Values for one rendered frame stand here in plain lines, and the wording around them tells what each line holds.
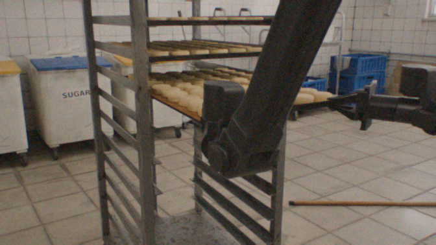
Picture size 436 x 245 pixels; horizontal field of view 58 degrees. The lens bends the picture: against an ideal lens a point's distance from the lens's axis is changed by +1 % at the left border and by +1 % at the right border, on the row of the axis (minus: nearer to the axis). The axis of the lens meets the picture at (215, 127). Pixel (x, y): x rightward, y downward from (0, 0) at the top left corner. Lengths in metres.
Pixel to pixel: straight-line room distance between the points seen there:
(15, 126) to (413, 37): 4.49
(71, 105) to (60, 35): 0.82
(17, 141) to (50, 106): 0.34
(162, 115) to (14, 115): 1.15
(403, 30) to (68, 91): 4.10
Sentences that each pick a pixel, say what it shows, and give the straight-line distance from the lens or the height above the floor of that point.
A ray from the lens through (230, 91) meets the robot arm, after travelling 0.58.
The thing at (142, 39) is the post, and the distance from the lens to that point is 1.00.
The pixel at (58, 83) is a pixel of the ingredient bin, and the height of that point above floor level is 0.60.
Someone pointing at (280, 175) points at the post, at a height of 0.56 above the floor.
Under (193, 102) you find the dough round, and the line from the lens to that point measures 0.86.
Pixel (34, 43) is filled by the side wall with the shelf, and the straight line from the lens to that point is 3.72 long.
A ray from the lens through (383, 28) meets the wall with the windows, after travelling 5.75.
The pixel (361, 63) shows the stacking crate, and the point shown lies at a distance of 5.00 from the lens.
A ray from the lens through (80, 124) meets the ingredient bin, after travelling 3.21.
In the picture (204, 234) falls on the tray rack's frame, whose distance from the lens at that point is 1.77.
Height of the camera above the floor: 1.06
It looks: 16 degrees down
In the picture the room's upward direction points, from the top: straight up
